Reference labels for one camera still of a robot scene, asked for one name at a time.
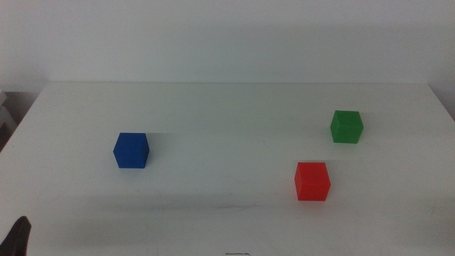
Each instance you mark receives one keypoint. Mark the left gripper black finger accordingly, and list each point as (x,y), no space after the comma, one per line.
(16,238)

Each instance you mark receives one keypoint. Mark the red cube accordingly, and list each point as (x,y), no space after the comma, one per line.
(312,182)

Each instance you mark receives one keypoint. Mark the green cube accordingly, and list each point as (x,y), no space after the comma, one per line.
(346,127)

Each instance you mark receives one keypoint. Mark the blue cube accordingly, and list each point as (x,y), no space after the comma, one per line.
(131,151)

